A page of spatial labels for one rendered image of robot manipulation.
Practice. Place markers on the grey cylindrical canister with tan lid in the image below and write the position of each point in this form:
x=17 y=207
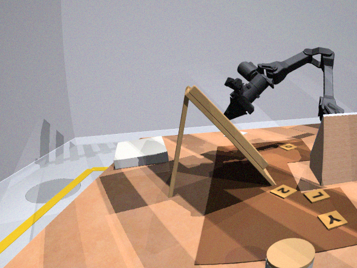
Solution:
x=290 y=253

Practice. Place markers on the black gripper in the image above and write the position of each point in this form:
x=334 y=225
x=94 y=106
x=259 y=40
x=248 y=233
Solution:
x=240 y=103

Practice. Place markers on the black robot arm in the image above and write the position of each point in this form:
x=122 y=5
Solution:
x=277 y=71

